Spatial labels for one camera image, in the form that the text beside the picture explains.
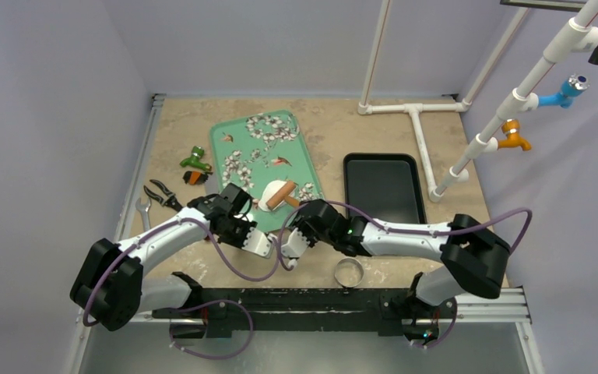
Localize green garden hose nozzle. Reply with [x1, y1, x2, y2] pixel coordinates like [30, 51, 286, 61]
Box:
[179, 146, 213, 173]

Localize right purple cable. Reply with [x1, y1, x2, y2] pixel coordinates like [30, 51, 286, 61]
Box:
[276, 199, 533, 350]

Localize green floral tray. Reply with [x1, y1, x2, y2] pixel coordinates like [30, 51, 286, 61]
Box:
[209, 109, 324, 233]

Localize black grey pliers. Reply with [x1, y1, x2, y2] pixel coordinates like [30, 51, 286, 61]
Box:
[142, 179, 183, 212]

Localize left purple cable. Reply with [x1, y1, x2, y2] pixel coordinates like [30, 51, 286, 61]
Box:
[82, 217, 284, 361]

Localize aluminium frame rail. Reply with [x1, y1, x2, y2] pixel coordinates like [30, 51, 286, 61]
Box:
[61, 93, 167, 373]

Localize black baking tray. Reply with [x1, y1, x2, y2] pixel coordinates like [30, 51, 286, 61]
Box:
[343, 153, 427, 224]

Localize white dough ball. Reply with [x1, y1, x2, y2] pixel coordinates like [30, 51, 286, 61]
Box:
[258, 180, 295, 212]

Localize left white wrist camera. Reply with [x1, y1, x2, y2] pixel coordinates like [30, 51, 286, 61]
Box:
[242, 228, 272, 258]

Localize wooden rolling pin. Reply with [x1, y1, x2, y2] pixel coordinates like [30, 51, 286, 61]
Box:
[265, 181, 300, 211]

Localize orange faucet tap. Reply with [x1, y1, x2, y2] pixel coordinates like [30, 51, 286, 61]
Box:
[498, 119, 532, 151]

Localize orange black hex key set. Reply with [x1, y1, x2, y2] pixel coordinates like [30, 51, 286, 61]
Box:
[182, 171, 212, 185]

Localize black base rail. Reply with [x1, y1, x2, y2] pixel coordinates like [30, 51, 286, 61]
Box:
[151, 288, 457, 342]

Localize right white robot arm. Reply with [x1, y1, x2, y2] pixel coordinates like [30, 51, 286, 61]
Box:
[278, 199, 511, 317]

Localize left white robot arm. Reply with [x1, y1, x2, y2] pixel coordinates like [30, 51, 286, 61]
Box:
[69, 184, 271, 331]

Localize metal scraper wooden handle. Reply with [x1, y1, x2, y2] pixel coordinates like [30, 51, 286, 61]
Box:
[204, 174, 220, 244]

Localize silver open-end wrench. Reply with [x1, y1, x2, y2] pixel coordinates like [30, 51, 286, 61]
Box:
[135, 199, 151, 231]

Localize round metal cutter ring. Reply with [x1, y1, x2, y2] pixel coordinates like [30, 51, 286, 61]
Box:
[333, 257, 365, 288]

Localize purple cable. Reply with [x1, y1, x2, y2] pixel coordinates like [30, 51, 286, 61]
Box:
[276, 199, 533, 350]
[82, 217, 284, 361]

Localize white pvc pipe frame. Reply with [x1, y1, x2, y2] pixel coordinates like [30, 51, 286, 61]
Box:
[357, 1, 598, 203]

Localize blue faucet tap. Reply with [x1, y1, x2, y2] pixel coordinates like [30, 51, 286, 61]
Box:
[538, 74, 590, 108]

